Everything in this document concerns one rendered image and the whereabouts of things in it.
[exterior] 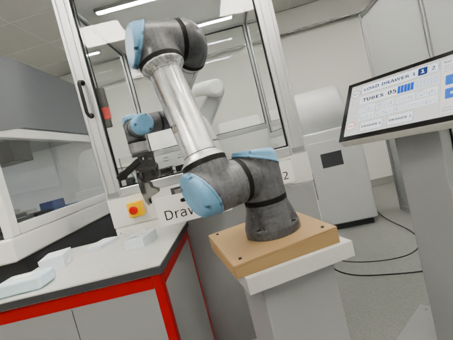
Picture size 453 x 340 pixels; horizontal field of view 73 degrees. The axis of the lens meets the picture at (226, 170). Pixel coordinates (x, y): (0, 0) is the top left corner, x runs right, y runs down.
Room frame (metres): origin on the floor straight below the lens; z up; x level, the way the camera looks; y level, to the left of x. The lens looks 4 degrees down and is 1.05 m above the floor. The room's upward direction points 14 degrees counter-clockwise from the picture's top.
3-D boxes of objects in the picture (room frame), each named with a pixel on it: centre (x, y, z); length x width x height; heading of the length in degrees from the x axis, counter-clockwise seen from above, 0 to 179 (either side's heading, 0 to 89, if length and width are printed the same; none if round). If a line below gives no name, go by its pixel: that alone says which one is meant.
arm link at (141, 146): (1.25, 0.32, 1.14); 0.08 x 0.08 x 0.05
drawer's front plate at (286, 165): (1.49, -0.17, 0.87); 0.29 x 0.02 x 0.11; 88
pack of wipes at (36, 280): (1.01, 0.74, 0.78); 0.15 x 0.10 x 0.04; 91
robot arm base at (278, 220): (0.83, -0.08, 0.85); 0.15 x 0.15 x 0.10
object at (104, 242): (1.40, 0.64, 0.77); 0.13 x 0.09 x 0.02; 161
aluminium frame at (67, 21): (1.98, 0.09, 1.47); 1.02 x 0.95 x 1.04; 88
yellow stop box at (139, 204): (1.50, 0.48, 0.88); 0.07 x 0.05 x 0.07; 88
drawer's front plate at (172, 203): (1.18, 0.16, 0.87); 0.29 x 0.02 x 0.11; 88
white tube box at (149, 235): (1.24, 0.41, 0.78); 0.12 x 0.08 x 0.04; 167
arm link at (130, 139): (1.25, 0.32, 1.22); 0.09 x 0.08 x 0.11; 29
